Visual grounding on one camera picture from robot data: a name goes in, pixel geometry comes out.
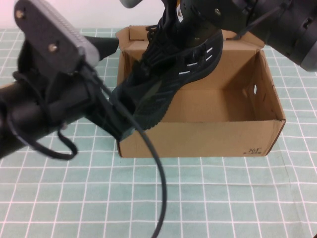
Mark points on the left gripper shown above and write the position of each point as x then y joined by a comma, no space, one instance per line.
79,101

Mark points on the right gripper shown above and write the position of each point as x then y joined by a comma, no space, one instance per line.
210,15

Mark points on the black knit sneaker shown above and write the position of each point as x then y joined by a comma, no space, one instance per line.
168,74

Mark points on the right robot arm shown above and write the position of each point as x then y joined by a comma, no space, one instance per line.
284,29

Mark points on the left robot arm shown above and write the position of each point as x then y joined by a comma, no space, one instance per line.
22,111

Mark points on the brown cardboard shoe box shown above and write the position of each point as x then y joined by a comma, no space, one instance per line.
210,138

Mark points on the green checked tablecloth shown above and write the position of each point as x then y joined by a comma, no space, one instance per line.
223,198

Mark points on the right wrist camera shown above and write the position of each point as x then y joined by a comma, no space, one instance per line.
130,3

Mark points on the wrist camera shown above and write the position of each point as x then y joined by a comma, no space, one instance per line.
44,29
130,3

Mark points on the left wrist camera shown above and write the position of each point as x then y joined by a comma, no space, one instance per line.
44,29

